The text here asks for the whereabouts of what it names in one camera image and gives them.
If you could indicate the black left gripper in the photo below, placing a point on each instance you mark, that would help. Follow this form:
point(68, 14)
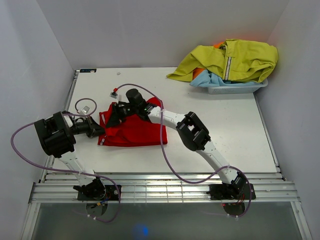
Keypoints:
point(95, 129)

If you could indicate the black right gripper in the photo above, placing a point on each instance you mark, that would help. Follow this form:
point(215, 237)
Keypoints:
point(116, 117)

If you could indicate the red trousers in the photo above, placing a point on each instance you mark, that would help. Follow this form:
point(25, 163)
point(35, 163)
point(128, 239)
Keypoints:
point(132, 132)

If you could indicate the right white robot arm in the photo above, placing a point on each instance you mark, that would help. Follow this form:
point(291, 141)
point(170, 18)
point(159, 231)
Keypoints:
point(195, 137)

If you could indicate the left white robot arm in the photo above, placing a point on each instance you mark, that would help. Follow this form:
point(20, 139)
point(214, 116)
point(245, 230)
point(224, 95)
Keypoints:
point(56, 135)

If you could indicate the yellow-green trousers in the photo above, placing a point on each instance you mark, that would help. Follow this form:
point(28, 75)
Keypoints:
point(234, 60)

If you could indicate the dark label sticker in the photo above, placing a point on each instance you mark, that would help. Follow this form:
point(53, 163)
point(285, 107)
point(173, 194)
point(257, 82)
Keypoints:
point(88, 70)

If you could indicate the orange garment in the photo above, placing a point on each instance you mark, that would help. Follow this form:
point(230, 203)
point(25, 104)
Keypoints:
point(198, 70)

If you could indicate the light blue garment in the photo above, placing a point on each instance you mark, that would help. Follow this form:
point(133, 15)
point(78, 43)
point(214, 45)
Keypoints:
point(207, 79)

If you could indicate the white plastic basket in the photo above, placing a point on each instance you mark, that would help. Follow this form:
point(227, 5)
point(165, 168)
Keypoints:
point(236, 88)

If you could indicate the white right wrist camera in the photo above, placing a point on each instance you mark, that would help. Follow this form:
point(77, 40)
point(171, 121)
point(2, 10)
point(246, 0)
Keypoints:
point(115, 95)

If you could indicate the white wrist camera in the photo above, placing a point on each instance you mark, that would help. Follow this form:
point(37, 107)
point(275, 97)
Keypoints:
point(84, 111)
point(115, 95)

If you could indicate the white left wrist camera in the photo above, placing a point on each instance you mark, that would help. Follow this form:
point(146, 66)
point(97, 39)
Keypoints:
point(84, 111)

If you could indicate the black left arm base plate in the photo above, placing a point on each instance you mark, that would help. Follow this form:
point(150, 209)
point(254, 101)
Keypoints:
point(112, 194)

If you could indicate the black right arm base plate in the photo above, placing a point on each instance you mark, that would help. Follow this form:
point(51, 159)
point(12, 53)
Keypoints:
point(228, 192)

